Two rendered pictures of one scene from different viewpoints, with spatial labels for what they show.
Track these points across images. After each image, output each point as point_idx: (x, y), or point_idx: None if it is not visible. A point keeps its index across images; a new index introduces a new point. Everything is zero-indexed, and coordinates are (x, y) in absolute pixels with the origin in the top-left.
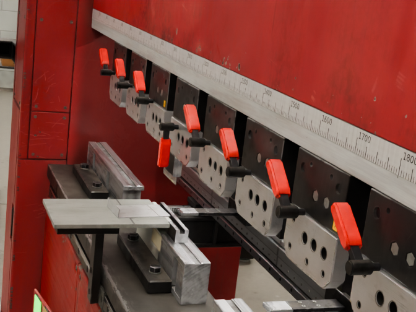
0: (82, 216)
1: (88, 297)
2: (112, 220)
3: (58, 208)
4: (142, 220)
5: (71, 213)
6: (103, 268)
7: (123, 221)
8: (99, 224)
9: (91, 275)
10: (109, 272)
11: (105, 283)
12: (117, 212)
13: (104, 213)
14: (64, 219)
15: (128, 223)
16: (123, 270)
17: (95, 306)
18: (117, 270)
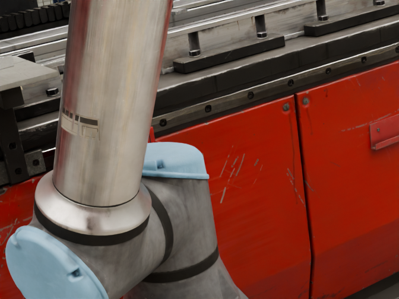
0: (21, 72)
1: (21, 177)
2: (24, 65)
3: (0, 82)
4: (13, 61)
5: (12, 76)
6: (26, 129)
7: (24, 63)
8: (40, 64)
9: (19, 147)
10: (35, 124)
11: (43, 136)
12: (10, 60)
13: (2, 71)
14: (37, 73)
15: (27, 61)
16: (28, 121)
17: (16, 190)
18: (29, 123)
